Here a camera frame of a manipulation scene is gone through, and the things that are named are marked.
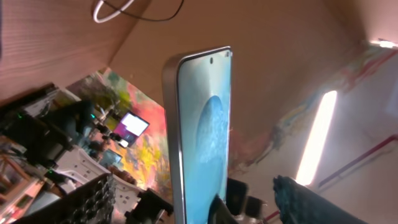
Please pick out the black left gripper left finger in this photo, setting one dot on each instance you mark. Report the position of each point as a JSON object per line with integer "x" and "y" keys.
{"x": 93, "y": 202}

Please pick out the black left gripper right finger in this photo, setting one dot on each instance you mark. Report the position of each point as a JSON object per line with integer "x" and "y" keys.
{"x": 299, "y": 205}

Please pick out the blue Galaxy smartphone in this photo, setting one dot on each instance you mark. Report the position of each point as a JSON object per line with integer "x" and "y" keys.
{"x": 197, "y": 102}

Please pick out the bright laptop screen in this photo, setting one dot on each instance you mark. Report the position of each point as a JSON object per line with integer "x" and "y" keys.
{"x": 130, "y": 127}

